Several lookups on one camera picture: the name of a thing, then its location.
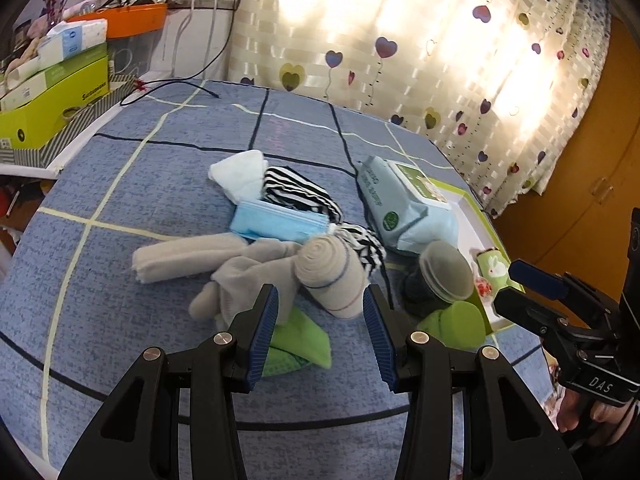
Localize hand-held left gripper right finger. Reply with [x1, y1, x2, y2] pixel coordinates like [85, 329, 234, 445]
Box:
[362, 284, 583, 480]

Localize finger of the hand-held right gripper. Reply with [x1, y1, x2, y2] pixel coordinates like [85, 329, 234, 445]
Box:
[492, 285, 573, 342]
[509, 258, 601, 311]

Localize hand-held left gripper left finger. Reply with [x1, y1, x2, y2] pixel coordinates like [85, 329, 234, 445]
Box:
[57, 284, 280, 480]

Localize green cloth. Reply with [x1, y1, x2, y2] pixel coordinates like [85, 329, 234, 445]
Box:
[262, 306, 334, 377]

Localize grey sock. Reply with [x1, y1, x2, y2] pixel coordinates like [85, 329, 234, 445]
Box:
[189, 239, 307, 332]

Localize beige bandage roll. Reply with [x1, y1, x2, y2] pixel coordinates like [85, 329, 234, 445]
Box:
[294, 234, 372, 319]

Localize white tray with green rim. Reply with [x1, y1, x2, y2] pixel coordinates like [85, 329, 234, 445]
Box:
[425, 176, 526, 341]

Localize blue face masks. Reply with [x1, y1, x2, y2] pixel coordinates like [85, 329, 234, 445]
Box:
[230, 200, 331, 244]

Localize black white striped cloth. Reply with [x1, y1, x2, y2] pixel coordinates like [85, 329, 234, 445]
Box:
[261, 166, 387, 277]

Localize person's right hand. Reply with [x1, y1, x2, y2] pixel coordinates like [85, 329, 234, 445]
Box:
[555, 389, 632, 434]

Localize small green rabbit packet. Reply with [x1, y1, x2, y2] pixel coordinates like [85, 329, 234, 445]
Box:
[472, 248, 512, 291]

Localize small red white packet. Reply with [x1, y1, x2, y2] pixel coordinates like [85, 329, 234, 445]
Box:
[471, 276, 495, 302]

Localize green round container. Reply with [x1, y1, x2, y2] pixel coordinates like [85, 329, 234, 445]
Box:
[416, 302, 487, 352]

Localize dark jar with clear lid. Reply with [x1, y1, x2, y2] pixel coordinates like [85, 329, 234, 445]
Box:
[404, 240, 474, 317]

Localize wooden cabinet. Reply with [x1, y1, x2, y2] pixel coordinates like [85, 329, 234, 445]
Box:
[492, 19, 640, 311]

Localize blue wet wipes pack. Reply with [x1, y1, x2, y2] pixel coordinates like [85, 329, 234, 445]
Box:
[356, 155, 461, 257]

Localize white sock bundle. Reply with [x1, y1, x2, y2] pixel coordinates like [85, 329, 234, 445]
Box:
[208, 149, 268, 206]

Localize blue checked bed sheet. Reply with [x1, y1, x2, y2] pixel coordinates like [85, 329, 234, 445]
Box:
[0, 79, 556, 480]

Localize heart print curtain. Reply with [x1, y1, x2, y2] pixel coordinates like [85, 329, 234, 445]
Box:
[227, 0, 617, 219]

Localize striped box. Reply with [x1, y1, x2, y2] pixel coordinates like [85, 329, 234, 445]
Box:
[0, 73, 139, 169]

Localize clear storage bin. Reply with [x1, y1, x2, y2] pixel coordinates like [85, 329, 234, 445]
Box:
[106, 30, 167, 77]

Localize green cardboard box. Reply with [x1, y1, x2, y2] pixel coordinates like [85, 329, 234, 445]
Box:
[0, 42, 112, 152]

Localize orange box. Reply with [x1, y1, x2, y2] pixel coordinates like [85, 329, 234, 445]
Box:
[66, 2, 169, 41]

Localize white blue tissue pack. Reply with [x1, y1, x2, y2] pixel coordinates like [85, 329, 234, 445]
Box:
[36, 18, 109, 70]

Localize black cable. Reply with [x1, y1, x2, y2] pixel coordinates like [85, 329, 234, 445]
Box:
[119, 7, 237, 107]

